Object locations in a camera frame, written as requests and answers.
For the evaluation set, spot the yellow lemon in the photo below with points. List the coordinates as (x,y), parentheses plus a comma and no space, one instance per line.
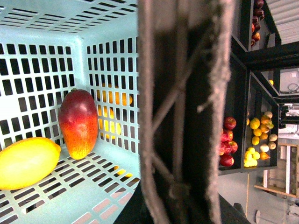
(27,162)

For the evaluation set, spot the red yellow mango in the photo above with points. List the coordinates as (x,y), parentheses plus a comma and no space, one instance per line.
(78,121)

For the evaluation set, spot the light blue plastic basket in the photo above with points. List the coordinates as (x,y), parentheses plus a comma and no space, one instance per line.
(47,48)

